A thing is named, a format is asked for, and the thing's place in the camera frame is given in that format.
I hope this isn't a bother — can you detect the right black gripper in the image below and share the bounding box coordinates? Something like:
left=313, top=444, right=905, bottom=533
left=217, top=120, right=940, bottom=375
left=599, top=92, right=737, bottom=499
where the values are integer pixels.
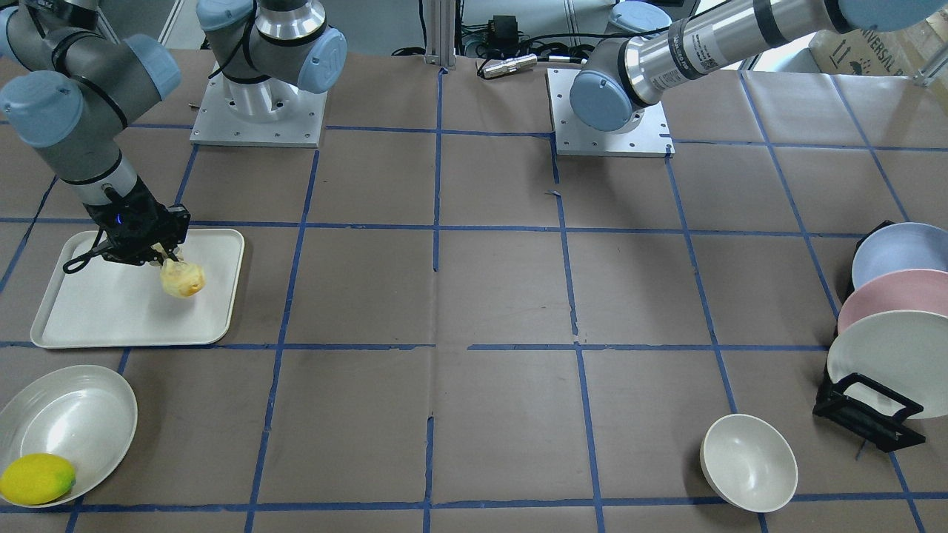
left=85, top=189, right=192, bottom=267

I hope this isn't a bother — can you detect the yellow bread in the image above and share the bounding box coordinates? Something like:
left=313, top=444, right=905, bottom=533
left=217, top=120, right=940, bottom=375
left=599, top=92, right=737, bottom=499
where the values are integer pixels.
left=159, top=258, right=206, bottom=299

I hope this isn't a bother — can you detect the blue plate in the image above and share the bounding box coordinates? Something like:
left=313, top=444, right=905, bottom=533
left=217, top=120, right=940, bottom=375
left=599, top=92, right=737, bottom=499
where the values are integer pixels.
left=851, top=222, right=947, bottom=288

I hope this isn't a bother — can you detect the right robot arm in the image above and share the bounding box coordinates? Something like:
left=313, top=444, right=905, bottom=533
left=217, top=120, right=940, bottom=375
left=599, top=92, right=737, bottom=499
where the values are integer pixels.
left=2, top=1, right=347, bottom=273

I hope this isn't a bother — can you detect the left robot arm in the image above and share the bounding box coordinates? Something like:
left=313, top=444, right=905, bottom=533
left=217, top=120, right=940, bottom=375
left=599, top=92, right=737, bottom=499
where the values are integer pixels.
left=569, top=1, right=944, bottom=132

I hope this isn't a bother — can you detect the white round plate with lemon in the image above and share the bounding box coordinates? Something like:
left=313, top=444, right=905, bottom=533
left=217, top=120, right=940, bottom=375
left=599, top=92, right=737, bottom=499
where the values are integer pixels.
left=1, top=365, right=138, bottom=509

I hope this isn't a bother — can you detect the cream plate in rack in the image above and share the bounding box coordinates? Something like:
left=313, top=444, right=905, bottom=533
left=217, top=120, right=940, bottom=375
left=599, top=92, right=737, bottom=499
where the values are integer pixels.
left=827, top=310, right=947, bottom=419

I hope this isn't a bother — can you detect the pink plate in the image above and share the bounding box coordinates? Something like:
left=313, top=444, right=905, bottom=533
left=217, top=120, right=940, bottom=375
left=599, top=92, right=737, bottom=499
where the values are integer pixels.
left=836, top=269, right=947, bottom=334

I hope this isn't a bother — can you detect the white rectangular tray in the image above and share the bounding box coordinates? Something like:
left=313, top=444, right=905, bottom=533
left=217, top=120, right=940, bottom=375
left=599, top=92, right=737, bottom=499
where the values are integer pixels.
left=30, top=227, right=246, bottom=349

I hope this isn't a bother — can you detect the yellow lemon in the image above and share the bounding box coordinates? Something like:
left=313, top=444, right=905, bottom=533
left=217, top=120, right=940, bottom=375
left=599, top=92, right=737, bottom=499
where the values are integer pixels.
left=1, top=453, right=76, bottom=506

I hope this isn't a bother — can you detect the silver cylinder tool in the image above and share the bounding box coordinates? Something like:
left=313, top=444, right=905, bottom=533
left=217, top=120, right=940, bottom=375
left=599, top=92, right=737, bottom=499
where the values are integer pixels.
left=478, top=53, right=538, bottom=80

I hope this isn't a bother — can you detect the cream bowl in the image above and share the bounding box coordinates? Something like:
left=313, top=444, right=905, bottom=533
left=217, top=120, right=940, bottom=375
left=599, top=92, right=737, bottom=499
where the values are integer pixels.
left=698, top=414, right=799, bottom=513

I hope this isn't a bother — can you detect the black dish rack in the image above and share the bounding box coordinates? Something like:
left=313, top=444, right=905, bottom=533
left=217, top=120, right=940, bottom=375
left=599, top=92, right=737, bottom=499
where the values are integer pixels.
left=812, top=220, right=927, bottom=453

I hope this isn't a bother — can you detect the cardboard box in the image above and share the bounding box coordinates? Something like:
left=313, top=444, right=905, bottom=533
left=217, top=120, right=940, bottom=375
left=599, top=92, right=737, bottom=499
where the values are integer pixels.
left=809, top=17, right=946, bottom=76

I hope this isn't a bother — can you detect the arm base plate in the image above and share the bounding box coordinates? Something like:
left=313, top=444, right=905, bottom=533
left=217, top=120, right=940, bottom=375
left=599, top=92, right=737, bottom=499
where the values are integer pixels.
left=190, top=73, right=327, bottom=148
left=547, top=68, right=676, bottom=158

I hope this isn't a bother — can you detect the aluminium frame post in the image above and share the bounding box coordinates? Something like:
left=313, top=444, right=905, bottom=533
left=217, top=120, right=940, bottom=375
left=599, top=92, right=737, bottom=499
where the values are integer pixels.
left=422, top=0, right=459, bottom=71

